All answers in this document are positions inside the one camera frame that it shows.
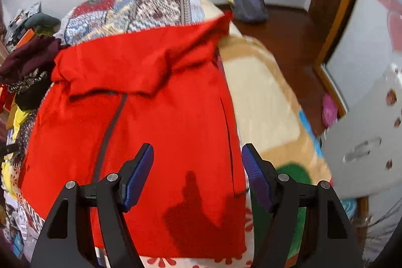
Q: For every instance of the red zip jacket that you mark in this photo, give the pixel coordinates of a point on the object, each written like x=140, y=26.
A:
x=172, y=114

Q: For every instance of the pile of papers and packets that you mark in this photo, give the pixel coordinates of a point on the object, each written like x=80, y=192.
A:
x=22, y=13

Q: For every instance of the beige cartoon blanket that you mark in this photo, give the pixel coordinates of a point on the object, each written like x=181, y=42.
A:
x=260, y=92

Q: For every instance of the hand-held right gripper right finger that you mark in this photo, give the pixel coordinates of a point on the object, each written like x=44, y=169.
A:
x=256, y=173

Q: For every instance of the white suitcase with stickers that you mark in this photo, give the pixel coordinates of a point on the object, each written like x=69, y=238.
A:
x=361, y=130

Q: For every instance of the black patterned cloth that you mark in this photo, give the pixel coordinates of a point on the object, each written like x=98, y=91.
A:
x=29, y=89

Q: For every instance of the patchwork quilt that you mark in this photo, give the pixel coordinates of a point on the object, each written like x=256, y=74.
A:
x=141, y=7

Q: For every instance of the yellow cloth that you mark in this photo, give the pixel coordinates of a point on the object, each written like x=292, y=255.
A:
x=18, y=117

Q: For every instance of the pink heart wall decal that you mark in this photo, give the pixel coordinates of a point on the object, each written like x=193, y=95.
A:
x=394, y=29

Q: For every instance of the grey backpack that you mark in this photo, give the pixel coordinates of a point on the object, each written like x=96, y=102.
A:
x=249, y=1

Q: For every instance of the maroon garment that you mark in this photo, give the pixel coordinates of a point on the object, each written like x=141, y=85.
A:
x=28, y=57

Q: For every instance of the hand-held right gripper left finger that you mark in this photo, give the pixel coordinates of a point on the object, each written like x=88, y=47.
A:
x=139, y=173

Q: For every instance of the grey-green cushion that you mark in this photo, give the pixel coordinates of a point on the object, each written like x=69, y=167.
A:
x=42, y=21

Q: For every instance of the pink slipper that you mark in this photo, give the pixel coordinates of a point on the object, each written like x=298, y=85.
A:
x=329, y=111

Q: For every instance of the orange box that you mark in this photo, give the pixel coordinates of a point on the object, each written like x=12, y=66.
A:
x=25, y=37

